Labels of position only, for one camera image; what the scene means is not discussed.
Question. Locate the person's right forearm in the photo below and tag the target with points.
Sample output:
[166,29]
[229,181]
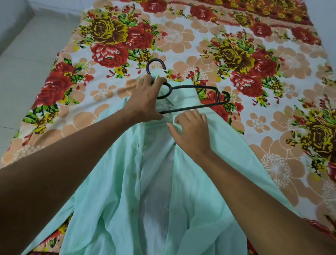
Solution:
[270,210]

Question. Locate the person's left forearm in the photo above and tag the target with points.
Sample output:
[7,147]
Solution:
[63,184]

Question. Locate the mint green shirt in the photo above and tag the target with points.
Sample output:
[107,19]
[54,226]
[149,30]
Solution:
[110,205]

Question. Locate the person's left hand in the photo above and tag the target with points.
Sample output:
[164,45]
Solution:
[144,102]

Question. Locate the red floral bedsheet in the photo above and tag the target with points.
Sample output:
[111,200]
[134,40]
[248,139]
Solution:
[275,78]

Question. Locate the black hanger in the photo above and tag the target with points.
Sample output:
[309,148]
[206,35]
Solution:
[204,86]

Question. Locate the person's right hand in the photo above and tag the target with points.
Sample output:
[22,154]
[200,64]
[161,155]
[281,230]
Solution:
[194,134]

